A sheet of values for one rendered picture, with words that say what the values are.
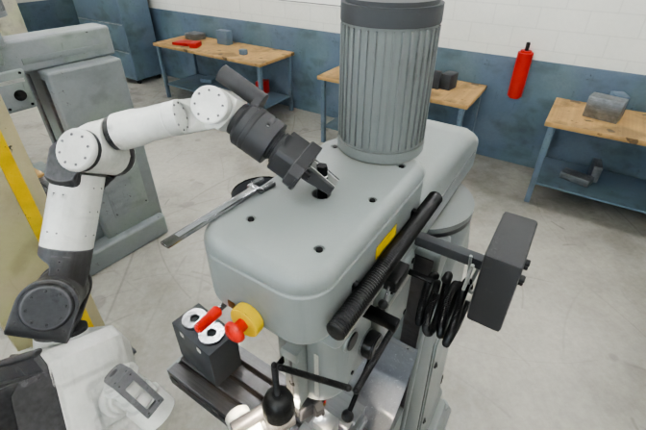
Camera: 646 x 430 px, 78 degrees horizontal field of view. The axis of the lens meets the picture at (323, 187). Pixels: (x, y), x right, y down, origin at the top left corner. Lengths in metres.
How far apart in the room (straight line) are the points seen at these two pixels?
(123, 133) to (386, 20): 0.52
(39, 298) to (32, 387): 0.14
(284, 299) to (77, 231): 0.43
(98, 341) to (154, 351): 2.12
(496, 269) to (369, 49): 0.54
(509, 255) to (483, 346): 2.10
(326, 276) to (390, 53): 0.42
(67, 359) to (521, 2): 4.62
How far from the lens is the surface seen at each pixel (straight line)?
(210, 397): 1.64
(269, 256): 0.63
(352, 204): 0.74
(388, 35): 0.78
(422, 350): 1.55
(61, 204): 0.86
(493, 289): 0.99
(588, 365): 3.24
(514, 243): 1.00
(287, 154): 0.71
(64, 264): 0.88
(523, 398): 2.90
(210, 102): 0.72
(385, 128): 0.83
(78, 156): 0.82
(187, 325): 1.58
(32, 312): 0.86
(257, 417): 1.15
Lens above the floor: 2.31
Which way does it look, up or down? 33 degrees down
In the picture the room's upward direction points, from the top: straight up
